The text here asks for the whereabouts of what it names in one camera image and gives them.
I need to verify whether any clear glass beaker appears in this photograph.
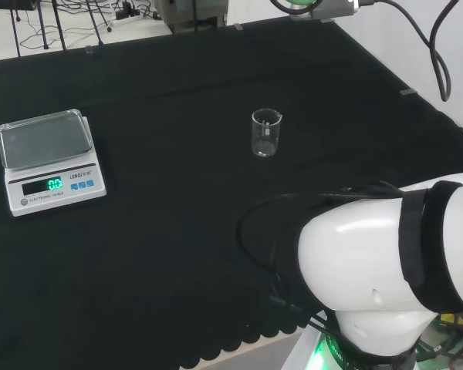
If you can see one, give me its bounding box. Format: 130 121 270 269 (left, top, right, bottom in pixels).
250 108 284 158

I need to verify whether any black bench cloth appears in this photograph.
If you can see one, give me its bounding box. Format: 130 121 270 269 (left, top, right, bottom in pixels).
0 15 463 370

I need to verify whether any grey metal cabinet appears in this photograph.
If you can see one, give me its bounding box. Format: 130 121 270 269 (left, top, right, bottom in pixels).
164 0 229 35

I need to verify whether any white electronic balance steel pan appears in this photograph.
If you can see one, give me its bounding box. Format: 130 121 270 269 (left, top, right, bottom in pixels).
0 109 108 217

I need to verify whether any white power strip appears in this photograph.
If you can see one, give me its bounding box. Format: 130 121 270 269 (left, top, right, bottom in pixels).
114 8 140 22

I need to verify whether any black tripod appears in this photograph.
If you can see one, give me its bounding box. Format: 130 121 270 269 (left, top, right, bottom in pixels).
84 0 113 48
9 0 69 58

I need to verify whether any black box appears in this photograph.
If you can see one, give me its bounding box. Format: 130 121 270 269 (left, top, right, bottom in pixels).
0 0 39 12

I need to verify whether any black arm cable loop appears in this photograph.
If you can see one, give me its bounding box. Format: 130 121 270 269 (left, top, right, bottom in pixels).
235 180 404 314

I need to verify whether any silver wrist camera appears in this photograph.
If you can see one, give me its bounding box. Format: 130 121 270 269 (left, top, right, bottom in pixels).
289 0 362 21

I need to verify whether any black camera cable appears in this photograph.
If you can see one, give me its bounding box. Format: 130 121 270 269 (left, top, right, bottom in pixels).
357 0 463 103

